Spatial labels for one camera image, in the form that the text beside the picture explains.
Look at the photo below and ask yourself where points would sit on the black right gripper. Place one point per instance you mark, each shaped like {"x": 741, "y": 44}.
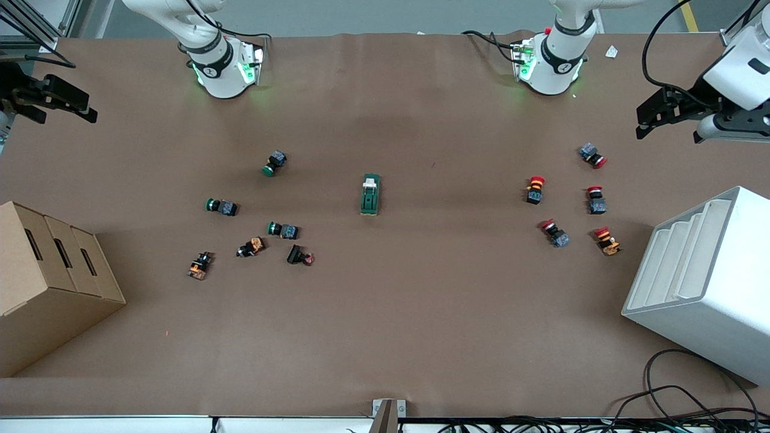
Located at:
{"x": 13, "y": 82}

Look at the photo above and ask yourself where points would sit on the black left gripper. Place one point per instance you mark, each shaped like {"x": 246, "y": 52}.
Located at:
{"x": 699, "y": 99}

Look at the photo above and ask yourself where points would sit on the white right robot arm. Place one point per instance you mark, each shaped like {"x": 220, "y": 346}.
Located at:
{"x": 219, "y": 66}

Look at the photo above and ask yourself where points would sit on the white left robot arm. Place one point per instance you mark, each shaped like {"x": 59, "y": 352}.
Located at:
{"x": 559, "y": 57}

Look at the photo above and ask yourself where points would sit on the small white paper tag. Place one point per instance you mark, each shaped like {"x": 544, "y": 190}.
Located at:
{"x": 612, "y": 52}

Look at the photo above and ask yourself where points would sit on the red mushroom button grey block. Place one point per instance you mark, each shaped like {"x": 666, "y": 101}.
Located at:
{"x": 560, "y": 239}
{"x": 597, "y": 206}
{"x": 589, "y": 151}

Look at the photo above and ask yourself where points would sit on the red mushroom button orange block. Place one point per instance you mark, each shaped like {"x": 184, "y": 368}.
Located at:
{"x": 609, "y": 245}

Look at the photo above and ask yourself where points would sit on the white stepped storage box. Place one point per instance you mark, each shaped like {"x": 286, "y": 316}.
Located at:
{"x": 722, "y": 288}

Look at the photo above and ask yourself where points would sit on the green push button grey block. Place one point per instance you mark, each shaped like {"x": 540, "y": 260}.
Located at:
{"x": 226, "y": 207}
{"x": 288, "y": 231}
{"x": 277, "y": 161}

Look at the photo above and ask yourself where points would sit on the brown cardboard box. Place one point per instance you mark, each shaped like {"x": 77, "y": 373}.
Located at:
{"x": 36, "y": 313}

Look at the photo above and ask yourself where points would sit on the black button with red lens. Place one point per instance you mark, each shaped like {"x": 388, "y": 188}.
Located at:
{"x": 296, "y": 255}

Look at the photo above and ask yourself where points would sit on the aluminium frame profiles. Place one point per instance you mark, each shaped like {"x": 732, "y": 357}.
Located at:
{"x": 70, "y": 15}

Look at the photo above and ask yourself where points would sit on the black selector switch orange block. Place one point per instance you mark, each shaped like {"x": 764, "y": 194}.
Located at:
{"x": 199, "y": 267}
{"x": 252, "y": 246}

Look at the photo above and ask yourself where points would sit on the aluminium profile post with bracket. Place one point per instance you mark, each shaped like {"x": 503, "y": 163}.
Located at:
{"x": 385, "y": 418}

